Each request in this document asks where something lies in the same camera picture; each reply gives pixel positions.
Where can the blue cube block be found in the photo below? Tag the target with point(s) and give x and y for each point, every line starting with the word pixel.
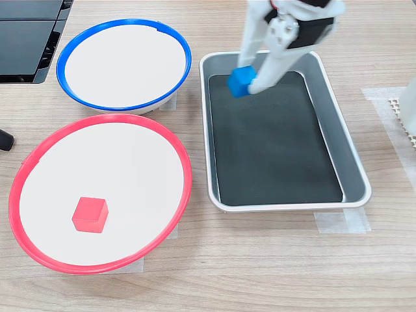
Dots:
pixel 241 81

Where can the red cube block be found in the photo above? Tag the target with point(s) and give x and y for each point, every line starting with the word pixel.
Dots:
pixel 89 215

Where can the black tray liner mat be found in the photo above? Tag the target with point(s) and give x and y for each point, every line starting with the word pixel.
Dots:
pixel 276 146

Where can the silver metal tray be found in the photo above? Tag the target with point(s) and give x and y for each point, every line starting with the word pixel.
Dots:
pixel 354 169

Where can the wide clear tape strip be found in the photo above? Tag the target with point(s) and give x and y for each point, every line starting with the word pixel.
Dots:
pixel 383 107

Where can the white mesh anti-slip mat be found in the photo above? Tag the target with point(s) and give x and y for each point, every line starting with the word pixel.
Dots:
pixel 395 107

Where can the blue-rimmed white dish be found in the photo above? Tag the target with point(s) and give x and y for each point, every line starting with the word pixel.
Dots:
pixel 123 65

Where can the red-rimmed white dish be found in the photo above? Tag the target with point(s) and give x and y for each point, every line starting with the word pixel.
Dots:
pixel 130 169

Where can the black plastic device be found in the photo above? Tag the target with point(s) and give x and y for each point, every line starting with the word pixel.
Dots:
pixel 22 45

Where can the black rounded object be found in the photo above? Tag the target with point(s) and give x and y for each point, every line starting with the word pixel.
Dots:
pixel 6 139

